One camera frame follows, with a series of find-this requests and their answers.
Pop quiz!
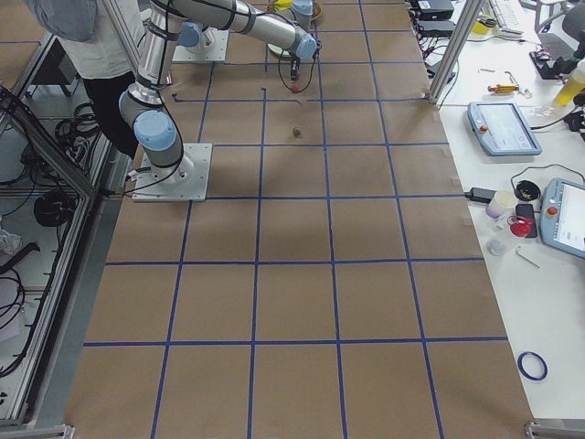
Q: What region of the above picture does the blue tape roll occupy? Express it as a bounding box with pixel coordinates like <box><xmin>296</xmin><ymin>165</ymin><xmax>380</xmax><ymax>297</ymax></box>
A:
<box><xmin>516</xmin><ymin>351</ymin><xmax>548</xmax><ymax>382</ymax></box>

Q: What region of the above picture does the blue teach pendant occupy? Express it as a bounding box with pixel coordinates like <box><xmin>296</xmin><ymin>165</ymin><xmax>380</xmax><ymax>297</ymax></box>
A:
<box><xmin>539</xmin><ymin>178</ymin><xmax>584</xmax><ymax>258</ymax></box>
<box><xmin>467</xmin><ymin>102</ymin><xmax>542</xmax><ymax>156</ymax></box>

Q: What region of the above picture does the black power adapter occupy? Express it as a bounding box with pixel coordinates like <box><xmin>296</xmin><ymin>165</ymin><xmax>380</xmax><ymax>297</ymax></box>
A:
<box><xmin>464</xmin><ymin>187</ymin><xmax>496</xmax><ymax>204</ymax></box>

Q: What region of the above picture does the person in white shirt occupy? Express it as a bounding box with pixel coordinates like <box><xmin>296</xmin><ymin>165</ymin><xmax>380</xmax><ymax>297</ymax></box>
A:
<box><xmin>24</xmin><ymin>1</ymin><xmax>138</xmax><ymax>158</ymax></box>

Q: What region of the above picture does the aluminium frame post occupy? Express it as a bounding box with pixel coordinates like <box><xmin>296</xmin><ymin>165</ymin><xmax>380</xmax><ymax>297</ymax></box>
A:
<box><xmin>428</xmin><ymin>0</ymin><xmax>484</xmax><ymax>104</ymax></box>

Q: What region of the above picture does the gold metal tool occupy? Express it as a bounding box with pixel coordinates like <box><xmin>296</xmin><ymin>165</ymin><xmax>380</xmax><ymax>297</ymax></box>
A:
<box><xmin>487</xmin><ymin>84</ymin><xmax>519</xmax><ymax>94</ymax></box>

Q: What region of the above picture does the blue teach pendant near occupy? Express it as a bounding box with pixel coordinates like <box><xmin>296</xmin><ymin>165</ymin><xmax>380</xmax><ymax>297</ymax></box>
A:
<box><xmin>539</xmin><ymin>178</ymin><xmax>584</xmax><ymax>258</ymax></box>

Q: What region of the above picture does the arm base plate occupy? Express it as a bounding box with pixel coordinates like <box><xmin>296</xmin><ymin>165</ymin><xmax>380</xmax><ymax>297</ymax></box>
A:
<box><xmin>173</xmin><ymin>23</ymin><xmax>229</xmax><ymax>63</ymax></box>
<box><xmin>129</xmin><ymin>143</ymin><xmax>212</xmax><ymax>202</ymax></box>

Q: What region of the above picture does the red emergency button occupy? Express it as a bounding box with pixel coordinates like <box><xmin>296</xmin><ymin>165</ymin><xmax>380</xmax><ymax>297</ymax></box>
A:
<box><xmin>507</xmin><ymin>215</ymin><xmax>537</xmax><ymax>239</ymax></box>

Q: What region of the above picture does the blue teach pendant far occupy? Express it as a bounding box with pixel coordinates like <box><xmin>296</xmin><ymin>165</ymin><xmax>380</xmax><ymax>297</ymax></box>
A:
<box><xmin>467</xmin><ymin>102</ymin><xmax>542</xmax><ymax>156</ymax></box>

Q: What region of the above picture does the light green plate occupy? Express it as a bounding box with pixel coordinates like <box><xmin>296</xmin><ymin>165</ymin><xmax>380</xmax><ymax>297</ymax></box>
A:
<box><xmin>267</xmin><ymin>44</ymin><xmax>291</xmax><ymax>59</ymax></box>

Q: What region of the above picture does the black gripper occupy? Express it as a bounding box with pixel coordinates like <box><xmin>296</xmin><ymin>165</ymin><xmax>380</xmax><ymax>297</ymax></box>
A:
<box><xmin>290</xmin><ymin>55</ymin><xmax>301</xmax><ymax>82</ymax></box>

